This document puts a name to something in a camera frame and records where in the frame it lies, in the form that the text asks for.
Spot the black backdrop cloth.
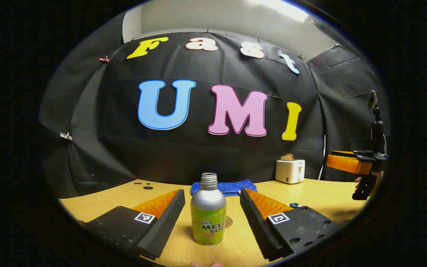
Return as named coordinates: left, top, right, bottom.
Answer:
left=39, top=32, right=390, bottom=199

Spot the white toaster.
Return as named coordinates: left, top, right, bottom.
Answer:
left=275, top=159, right=305, bottom=185

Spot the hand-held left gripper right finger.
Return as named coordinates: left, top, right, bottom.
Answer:
left=239, top=188, right=342, bottom=262

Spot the silver green-label water bottle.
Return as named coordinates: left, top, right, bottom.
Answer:
left=190, top=172, right=227, bottom=246

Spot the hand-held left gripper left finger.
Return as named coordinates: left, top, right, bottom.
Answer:
left=84, top=189, right=186, bottom=260

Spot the blue folded towel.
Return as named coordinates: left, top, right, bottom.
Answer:
left=191, top=179, right=258, bottom=197

